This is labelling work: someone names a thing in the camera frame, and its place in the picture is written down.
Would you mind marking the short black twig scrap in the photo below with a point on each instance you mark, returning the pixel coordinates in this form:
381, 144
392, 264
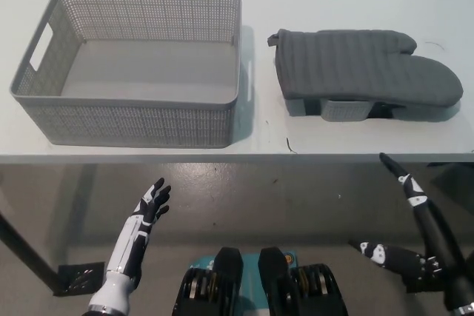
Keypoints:
290, 146

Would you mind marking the large grey perforated basket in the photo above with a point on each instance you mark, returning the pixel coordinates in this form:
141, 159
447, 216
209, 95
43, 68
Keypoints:
148, 72

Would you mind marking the black table foot plate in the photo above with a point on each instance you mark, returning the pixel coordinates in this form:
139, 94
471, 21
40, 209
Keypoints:
416, 286
79, 279

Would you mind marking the flat grey plastic lid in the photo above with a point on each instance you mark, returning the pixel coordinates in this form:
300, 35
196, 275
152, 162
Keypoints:
296, 107

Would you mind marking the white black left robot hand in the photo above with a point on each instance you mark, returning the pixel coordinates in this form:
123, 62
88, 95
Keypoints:
142, 220

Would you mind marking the dark grey oven glove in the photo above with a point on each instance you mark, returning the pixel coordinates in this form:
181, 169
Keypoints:
355, 64

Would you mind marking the small grey perforated basket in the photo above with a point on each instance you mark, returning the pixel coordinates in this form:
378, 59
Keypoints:
344, 110

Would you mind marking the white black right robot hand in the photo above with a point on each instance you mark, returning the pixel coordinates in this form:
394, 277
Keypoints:
433, 242

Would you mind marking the black table leg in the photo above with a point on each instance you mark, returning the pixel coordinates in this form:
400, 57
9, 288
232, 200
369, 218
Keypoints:
26, 247

